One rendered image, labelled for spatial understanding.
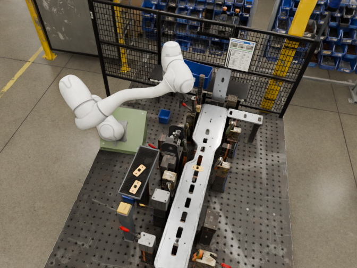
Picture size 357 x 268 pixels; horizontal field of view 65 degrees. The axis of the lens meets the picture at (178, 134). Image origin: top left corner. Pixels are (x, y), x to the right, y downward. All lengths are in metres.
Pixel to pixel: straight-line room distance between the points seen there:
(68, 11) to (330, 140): 3.76
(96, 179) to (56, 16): 2.67
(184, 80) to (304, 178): 2.42
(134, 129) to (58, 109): 1.78
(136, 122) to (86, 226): 0.89
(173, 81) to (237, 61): 1.26
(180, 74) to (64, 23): 3.18
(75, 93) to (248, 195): 1.48
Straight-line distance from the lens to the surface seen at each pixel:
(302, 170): 3.54
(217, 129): 2.25
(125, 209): 1.68
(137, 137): 2.38
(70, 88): 1.66
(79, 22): 4.26
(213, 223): 1.80
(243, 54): 2.51
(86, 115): 1.63
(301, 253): 3.07
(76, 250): 2.14
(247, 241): 2.17
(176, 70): 1.39
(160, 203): 1.77
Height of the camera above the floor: 2.67
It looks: 50 degrees down
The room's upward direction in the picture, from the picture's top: 4 degrees clockwise
